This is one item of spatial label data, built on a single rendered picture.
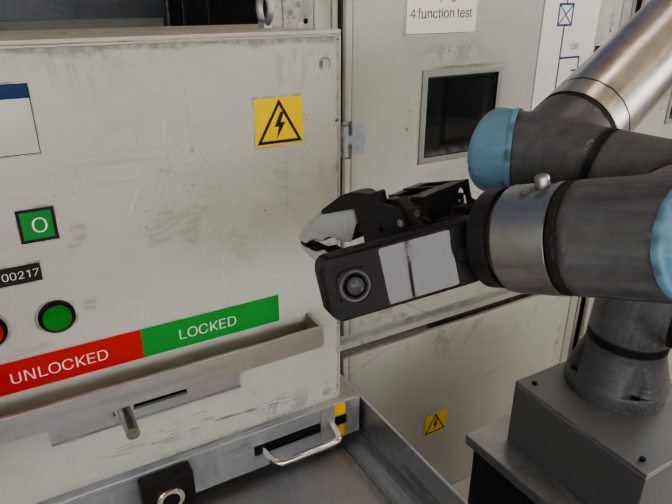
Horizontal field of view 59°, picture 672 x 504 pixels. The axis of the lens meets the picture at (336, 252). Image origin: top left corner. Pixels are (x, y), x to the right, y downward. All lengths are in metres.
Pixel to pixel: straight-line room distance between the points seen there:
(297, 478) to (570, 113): 0.56
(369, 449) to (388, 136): 0.50
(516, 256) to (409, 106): 0.67
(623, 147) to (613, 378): 0.55
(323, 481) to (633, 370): 0.47
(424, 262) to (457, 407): 1.02
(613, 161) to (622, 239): 0.12
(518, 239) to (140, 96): 0.37
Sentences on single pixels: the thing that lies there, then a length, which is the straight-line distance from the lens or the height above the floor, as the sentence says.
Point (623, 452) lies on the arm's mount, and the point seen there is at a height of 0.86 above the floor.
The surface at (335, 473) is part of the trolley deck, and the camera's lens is 0.84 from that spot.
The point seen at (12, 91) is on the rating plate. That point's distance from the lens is 0.58.
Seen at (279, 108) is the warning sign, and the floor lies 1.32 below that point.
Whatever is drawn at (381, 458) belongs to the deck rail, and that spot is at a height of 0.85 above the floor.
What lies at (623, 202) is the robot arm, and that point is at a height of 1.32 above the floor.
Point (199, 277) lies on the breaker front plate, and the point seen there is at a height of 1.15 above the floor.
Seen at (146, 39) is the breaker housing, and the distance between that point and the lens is 0.59.
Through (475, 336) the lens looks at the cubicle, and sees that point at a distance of 1.34.
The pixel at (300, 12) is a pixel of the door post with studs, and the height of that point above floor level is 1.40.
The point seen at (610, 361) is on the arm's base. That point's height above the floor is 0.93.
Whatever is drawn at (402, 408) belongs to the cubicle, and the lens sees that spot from 1.31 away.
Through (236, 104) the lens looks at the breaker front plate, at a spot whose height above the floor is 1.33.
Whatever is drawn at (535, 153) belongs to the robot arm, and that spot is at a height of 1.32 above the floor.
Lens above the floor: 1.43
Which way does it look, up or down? 24 degrees down
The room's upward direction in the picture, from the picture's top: straight up
